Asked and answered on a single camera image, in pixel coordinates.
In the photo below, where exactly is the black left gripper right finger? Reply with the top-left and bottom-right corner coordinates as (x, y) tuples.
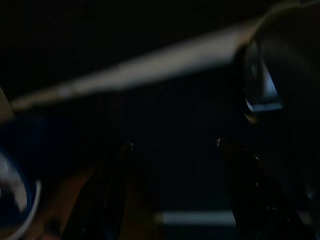
(217, 136), (309, 240)

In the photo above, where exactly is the blue plastic rubbish bucket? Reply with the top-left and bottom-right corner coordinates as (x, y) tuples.
(0, 114), (51, 240)

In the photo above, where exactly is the short white floor strip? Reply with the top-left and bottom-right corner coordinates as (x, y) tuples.
(154, 210), (237, 226)

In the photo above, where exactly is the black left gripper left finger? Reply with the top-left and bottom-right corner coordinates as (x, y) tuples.
(63, 140), (136, 240)

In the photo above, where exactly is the long white floor strip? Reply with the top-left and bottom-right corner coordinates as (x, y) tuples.
(11, 23), (261, 111)

